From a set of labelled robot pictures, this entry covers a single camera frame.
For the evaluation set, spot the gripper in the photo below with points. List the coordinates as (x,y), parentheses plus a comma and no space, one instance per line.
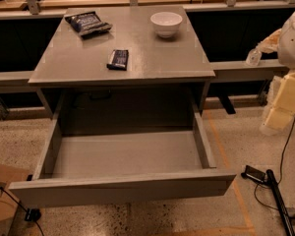
(293,43)

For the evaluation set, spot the grey top drawer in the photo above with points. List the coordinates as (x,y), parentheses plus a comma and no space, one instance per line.
(124,149)

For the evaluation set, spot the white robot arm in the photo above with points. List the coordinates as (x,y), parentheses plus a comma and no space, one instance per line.
(286,44)

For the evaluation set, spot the grey drawer cabinet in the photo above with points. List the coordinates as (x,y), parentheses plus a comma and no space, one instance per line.
(161,90)

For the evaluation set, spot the black bar on right floor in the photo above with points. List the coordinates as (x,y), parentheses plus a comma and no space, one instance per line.
(271,181)

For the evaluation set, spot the black bar on floor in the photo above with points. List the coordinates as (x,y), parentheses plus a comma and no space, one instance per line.
(32,215)
(271,181)

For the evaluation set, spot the small black device on floor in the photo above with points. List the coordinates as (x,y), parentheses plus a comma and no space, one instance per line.
(253,174)

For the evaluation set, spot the white bowl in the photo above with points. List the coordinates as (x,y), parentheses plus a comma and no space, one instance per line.
(166,24)

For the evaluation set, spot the dark blue snack bar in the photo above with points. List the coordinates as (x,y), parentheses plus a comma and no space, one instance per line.
(118,60)

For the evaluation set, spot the dark blue chip bag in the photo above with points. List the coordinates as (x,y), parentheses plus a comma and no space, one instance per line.
(87,23)

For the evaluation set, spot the black bar on left floor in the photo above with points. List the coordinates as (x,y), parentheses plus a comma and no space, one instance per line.
(32,215)

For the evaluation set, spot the cardboard box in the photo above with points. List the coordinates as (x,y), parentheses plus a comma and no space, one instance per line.
(8,207)

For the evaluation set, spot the grey long shelf rail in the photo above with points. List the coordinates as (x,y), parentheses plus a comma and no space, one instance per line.
(225,72)

